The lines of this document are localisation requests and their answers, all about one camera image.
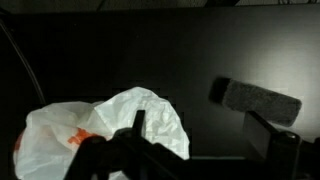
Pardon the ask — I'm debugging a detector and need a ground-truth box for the dark grey eraser block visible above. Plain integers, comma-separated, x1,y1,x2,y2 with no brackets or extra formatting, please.
209,77,302,127

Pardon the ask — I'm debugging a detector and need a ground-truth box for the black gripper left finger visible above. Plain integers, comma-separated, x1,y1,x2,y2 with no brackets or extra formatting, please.
64,110,185,180

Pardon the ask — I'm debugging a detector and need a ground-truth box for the white plastic bag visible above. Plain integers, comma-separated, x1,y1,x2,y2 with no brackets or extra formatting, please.
13,87,189,180

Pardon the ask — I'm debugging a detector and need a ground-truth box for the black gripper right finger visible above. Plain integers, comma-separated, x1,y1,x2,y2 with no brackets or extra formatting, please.
243,111,320,180

